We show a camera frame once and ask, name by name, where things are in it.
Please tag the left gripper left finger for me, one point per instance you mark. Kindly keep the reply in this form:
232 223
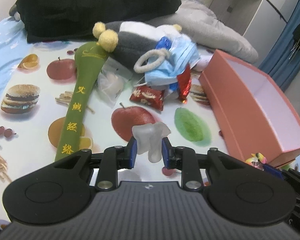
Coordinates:
110 161

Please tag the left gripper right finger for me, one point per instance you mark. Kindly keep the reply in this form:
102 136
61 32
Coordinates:
187 161

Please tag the translucent white soft toy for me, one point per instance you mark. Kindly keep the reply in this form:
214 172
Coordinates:
149 139

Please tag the colourful small toy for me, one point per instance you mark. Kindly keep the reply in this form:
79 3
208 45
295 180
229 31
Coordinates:
256 160

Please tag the red snack packet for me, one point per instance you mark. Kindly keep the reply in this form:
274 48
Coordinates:
148 96

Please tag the red foil wrapper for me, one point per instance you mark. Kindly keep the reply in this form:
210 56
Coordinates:
184 84

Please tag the clear plastic bag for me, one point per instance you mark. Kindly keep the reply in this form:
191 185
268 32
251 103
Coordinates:
111 81

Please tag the orange cardboard box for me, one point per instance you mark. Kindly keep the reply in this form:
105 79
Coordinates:
252 112

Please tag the fruit print play mat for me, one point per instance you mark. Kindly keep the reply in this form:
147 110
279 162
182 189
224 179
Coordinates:
33 142

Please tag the blue surgical face mask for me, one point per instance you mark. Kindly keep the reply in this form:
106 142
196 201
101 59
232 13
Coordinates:
183 51

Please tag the grey white penguin plush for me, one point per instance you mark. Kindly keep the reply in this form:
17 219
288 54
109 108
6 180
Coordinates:
127 41

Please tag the blue curtain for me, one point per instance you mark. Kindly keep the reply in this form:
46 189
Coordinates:
283 61

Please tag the grey duvet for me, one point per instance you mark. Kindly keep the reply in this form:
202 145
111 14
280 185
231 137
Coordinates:
203 27

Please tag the black jacket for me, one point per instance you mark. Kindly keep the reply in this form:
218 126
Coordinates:
58 20

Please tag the light blue bed sheet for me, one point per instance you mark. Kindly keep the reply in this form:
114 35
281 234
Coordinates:
13 48

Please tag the white wardrobe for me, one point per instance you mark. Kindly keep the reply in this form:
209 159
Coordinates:
256 20

